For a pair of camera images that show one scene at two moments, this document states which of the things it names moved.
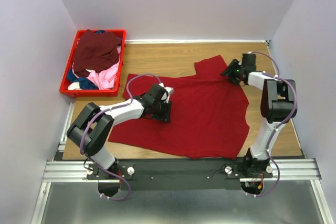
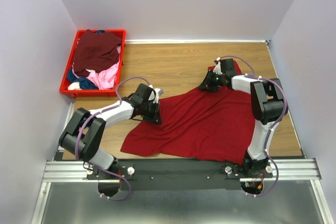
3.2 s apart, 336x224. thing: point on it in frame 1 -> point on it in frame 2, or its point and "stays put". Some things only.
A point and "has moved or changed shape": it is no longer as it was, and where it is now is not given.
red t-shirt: x=209 y=114 has moved or changed shape
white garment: x=74 y=86 stays put
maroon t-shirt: x=95 y=51 stays put
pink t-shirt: x=107 y=78 stays put
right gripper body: x=234 y=75 -> x=213 y=81
